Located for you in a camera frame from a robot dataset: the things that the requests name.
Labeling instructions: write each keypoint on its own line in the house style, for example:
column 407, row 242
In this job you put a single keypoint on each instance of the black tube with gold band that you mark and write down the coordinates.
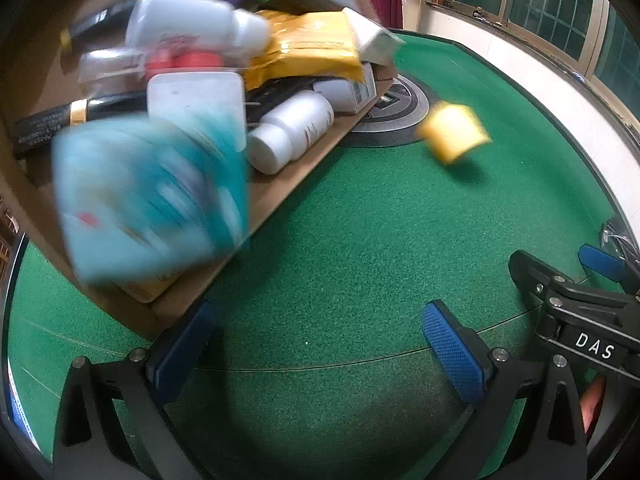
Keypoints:
column 45, row 125

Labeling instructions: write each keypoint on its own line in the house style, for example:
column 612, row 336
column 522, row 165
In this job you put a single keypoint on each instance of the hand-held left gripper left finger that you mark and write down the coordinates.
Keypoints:
column 180, row 355

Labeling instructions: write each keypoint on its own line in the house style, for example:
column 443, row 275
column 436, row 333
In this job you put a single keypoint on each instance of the small white bottle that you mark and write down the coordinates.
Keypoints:
column 295, row 125

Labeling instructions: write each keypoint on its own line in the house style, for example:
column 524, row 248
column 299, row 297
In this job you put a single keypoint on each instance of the cardboard box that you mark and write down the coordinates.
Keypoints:
column 280, row 195

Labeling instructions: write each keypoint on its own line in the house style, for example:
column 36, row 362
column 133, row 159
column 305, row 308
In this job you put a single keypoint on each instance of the large white bottle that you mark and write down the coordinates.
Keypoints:
column 190, row 17

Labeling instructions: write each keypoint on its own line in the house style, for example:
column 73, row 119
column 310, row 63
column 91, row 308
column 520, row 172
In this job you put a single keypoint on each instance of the teal tissue pack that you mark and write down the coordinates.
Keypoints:
column 150, row 200

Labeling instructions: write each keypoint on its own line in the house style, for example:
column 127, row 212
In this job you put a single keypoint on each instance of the yellow foil packet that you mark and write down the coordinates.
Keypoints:
column 310, row 42

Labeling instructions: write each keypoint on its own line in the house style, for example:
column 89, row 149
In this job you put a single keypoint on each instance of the clear package with red item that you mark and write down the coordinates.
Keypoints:
column 115, row 67

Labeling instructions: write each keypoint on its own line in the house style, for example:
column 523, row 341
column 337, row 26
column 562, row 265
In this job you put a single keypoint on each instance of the long white carton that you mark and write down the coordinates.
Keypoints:
column 372, row 35

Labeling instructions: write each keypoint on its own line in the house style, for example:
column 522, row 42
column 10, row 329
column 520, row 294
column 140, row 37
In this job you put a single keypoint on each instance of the chrome table fitting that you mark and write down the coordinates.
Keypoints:
column 614, row 235

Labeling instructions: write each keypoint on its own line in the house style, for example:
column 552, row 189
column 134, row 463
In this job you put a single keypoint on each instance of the round table control dial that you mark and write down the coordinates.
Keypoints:
column 400, row 110

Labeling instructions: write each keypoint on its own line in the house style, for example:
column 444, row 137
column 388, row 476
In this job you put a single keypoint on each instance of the wooden framed window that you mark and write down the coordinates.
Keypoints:
column 550, row 5

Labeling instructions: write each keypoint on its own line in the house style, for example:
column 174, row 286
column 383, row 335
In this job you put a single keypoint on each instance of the person's right hand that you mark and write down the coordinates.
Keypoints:
column 592, row 402

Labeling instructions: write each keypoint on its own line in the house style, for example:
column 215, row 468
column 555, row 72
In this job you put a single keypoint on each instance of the white grey medicine box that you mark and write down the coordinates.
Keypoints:
column 350, row 92

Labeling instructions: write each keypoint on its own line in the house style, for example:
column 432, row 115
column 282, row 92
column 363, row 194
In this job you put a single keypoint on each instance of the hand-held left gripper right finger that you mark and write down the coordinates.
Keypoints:
column 452, row 355

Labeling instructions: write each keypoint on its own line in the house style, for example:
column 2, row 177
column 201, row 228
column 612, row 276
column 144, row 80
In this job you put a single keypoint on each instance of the yellow jar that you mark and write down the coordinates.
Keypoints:
column 452, row 132

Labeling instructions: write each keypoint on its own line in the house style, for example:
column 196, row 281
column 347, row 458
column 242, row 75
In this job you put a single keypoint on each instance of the dark flat item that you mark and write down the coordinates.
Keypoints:
column 100, row 15

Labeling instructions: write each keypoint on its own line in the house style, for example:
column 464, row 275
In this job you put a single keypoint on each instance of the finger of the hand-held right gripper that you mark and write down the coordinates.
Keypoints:
column 527, row 267
column 602, row 262

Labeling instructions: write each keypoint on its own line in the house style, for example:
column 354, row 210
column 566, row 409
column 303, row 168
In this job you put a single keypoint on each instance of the white charger block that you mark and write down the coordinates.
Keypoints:
column 195, row 92

